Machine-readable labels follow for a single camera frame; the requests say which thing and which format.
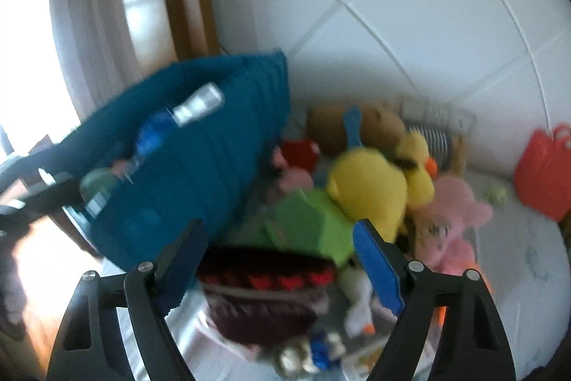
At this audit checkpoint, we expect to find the pink starfish plush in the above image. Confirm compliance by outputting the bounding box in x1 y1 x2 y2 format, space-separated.
412 175 494 276

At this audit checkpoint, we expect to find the white duck toy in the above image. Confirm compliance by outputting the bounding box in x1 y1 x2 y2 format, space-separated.
338 266 397 339

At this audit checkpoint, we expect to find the dark brown knit hat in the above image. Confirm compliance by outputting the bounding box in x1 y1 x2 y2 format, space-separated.
197 244 337 347

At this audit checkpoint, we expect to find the blue plastic crate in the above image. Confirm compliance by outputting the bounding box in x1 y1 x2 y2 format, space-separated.
40 51 290 270

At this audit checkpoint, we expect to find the yellow duck plush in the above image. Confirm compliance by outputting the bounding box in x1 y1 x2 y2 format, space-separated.
326 131 438 243

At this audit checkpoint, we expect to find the striped plush toy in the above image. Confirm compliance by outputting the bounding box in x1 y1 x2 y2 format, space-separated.
405 123 466 177

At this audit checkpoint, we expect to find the green plush toy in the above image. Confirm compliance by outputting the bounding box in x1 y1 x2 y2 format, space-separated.
264 189 354 267

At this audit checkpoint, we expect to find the blue bottle in crate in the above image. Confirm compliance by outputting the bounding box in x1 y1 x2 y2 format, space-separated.
135 109 177 160

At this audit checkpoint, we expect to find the brown plush toy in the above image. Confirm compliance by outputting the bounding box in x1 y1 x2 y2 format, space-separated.
305 101 406 157

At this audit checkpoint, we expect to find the small red pig plush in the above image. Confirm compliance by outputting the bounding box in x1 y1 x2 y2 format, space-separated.
272 139 320 194

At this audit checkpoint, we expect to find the white wall socket strip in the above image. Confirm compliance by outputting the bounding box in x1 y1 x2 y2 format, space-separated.
400 97 476 134

